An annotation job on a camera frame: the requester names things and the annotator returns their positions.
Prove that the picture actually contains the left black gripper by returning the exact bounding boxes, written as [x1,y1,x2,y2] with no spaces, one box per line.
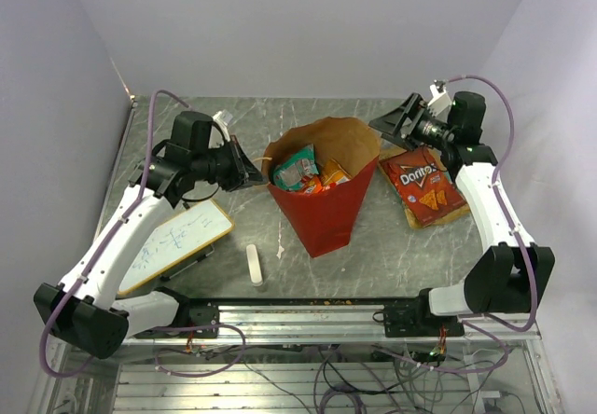
[192,135,270,192]

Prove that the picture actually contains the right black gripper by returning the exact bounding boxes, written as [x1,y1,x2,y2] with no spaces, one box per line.
[368,93,455,152]

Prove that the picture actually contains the teal snack packet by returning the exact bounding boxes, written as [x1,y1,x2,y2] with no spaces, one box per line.
[273,145,319,191]

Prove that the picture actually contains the red Doritos nacho bag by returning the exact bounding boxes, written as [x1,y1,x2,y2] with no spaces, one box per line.
[382,147,468,228]

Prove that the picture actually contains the orange snack packet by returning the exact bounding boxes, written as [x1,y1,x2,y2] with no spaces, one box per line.
[298,175,324,195]

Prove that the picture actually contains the red paper bag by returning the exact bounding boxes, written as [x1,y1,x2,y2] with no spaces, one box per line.
[261,117,381,257]

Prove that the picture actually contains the gold teal chips bag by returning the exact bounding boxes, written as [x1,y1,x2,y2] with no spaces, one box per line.
[377,145,471,231]

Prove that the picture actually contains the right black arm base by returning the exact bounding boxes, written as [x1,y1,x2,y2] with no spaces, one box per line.
[382,289,465,338]

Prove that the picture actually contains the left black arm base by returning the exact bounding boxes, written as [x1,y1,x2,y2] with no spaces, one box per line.
[134,305,220,339]

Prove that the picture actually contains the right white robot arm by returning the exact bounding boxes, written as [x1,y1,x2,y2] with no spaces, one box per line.
[368,90,555,336]

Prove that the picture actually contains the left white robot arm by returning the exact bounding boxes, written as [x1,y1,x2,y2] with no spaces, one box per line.
[34,111,265,359]

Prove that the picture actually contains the white marker eraser stick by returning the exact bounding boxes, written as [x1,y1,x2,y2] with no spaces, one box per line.
[245,244,264,287]

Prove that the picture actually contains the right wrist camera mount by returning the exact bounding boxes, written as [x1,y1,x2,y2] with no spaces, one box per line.
[427,80,452,117]

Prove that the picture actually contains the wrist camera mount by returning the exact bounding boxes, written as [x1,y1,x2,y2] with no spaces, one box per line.
[427,80,452,117]
[213,110,233,144]

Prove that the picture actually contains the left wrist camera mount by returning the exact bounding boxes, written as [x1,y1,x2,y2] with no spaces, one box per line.
[213,110,233,144]

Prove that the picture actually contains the small whiteboard orange frame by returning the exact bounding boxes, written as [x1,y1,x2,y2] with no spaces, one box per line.
[118,200,234,297]

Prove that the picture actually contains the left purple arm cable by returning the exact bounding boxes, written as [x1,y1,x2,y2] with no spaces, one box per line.
[38,90,248,378]

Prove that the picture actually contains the aluminium extrusion frame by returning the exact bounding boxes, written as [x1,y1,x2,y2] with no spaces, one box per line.
[29,299,563,413]

